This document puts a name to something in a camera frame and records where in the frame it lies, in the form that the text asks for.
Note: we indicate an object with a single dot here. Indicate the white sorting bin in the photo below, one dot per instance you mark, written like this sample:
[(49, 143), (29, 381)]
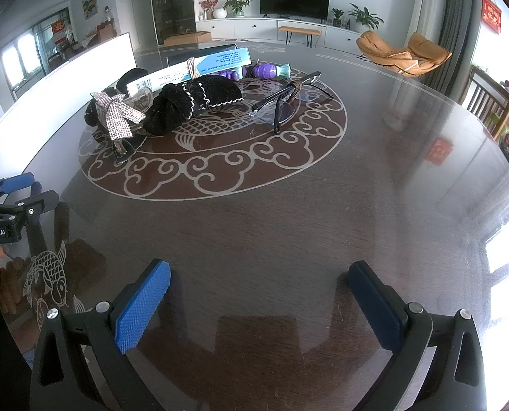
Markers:
[(40, 132)]

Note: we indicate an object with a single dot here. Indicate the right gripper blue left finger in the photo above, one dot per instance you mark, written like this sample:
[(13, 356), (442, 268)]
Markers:
[(61, 379)]

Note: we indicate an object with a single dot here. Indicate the framed wall painting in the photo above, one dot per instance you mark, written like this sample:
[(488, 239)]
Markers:
[(90, 8)]

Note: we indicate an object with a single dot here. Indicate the green potted plant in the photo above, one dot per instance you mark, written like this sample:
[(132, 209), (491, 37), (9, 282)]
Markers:
[(364, 20), (236, 7)]

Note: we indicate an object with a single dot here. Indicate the orange lounge chair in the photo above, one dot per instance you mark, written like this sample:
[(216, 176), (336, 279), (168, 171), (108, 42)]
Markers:
[(419, 57)]

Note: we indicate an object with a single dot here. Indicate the green potted plant right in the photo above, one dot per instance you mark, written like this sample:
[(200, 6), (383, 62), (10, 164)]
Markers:
[(364, 20)]

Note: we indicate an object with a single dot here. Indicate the flat screen television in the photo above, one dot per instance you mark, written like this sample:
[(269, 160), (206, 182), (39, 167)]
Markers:
[(296, 8)]

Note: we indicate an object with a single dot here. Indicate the black rectangular box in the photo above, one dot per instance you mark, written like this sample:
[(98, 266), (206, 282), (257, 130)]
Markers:
[(198, 53)]

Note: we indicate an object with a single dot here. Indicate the black velvet scrunchie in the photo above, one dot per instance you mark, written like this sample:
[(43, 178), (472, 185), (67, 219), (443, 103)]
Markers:
[(92, 117)]

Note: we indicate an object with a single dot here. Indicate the red flower vase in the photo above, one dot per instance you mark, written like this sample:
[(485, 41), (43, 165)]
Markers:
[(210, 10)]

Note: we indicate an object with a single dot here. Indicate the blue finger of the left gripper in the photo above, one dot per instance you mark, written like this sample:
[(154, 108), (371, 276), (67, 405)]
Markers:
[(15, 183), (31, 206)]

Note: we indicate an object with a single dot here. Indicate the white standing air conditioner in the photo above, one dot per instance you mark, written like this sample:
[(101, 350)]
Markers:
[(427, 19)]

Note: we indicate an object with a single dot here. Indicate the cardboard box on floor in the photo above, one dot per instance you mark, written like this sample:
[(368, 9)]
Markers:
[(188, 39)]

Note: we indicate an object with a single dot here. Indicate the dark wooden chair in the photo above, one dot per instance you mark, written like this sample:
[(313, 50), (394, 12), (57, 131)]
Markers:
[(488, 101)]

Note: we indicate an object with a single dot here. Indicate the black framed eyeglasses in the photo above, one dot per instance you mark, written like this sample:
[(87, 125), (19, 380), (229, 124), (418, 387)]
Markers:
[(277, 109)]

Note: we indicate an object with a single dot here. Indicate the black lace-trimmed pouch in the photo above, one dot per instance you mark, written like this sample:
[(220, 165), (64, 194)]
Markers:
[(177, 104)]

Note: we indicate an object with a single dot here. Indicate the purple toy figure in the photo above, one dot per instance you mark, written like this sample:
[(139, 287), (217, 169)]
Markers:
[(231, 74)]

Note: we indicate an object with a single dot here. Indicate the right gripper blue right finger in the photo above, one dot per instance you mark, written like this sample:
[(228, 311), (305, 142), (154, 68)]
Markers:
[(455, 379)]

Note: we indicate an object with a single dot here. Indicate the blue white nail cream box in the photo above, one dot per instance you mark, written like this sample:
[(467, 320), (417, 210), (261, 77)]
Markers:
[(190, 69)]

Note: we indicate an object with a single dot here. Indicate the purple teal toy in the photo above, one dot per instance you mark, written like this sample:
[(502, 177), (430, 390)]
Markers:
[(267, 71)]

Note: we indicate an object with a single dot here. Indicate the wooden bench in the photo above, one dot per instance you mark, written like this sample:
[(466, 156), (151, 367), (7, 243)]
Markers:
[(309, 34)]

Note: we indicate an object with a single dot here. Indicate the grey curtain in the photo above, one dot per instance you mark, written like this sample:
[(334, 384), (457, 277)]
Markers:
[(458, 36)]

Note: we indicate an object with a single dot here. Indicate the green potted plant left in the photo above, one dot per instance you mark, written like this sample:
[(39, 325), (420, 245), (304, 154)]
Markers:
[(236, 7)]

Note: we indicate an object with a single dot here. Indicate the red wall hanging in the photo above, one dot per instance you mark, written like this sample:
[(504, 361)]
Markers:
[(491, 15)]

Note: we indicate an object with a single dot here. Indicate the rhinestone bow hair clip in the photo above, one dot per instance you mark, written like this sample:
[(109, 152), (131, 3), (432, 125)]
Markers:
[(122, 122)]

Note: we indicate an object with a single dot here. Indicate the white tv cabinet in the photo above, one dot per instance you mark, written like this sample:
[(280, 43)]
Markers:
[(266, 30)]

